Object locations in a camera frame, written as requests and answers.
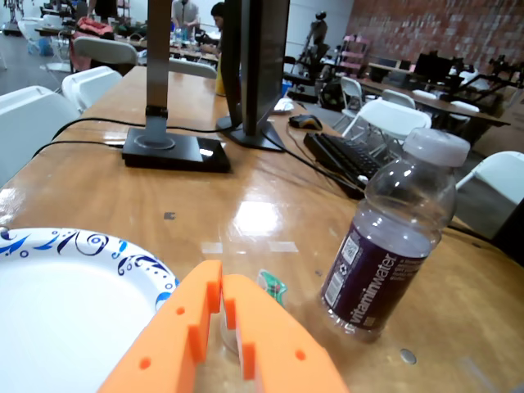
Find purple label vitaminwater bottle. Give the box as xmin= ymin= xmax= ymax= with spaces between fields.
xmin=318 ymin=127 xmax=471 ymax=344

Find white paper plate blue pattern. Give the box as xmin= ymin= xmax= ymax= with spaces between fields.
xmin=0 ymin=227 xmax=181 ymax=393

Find black keyboard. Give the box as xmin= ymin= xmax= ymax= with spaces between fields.
xmin=303 ymin=131 xmax=384 ymax=201

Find green tape dispenser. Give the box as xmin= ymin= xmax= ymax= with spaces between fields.
xmin=256 ymin=269 xmax=288 ymax=306

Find grey folding chair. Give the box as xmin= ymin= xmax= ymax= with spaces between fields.
xmin=73 ymin=36 xmax=139 ymax=66

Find black lamp cable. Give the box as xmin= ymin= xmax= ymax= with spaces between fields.
xmin=52 ymin=117 xmax=224 ymax=140
xmin=31 ymin=140 xmax=126 ymax=159

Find black computer mouse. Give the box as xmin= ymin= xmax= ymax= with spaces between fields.
xmin=288 ymin=114 xmax=323 ymax=131

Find black computer monitor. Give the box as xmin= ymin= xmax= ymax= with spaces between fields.
xmin=215 ymin=0 xmax=291 ymax=153

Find pink shelf cart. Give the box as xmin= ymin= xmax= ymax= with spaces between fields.
xmin=341 ymin=34 xmax=370 ymax=70

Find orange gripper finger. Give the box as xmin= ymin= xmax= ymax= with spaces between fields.
xmin=97 ymin=260 xmax=224 ymax=393
xmin=222 ymin=273 xmax=350 ymax=393

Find red jacket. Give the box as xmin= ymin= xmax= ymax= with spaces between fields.
xmin=75 ymin=16 xmax=115 ymax=37

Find white folding chair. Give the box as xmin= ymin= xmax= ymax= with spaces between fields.
xmin=167 ymin=58 xmax=218 ymax=79
xmin=61 ymin=65 xmax=123 ymax=114
xmin=0 ymin=85 xmax=81 ymax=187
xmin=341 ymin=98 xmax=433 ymax=153
xmin=456 ymin=151 xmax=524 ymax=241

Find yellow drink can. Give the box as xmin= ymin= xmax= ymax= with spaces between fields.
xmin=215 ymin=52 xmax=228 ymax=97

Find brown folding table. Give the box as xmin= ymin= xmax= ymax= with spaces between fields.
xmin=359 ymin=77 xmax=511 ymax=129

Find seated person grey shirt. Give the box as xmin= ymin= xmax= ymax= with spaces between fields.
xmin=210 ymin=2 xmax=226 ymax=54

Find standing person grey shirt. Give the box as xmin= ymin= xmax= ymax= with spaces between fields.
xmin=170 ymin=0 xmax=201 ymax=30

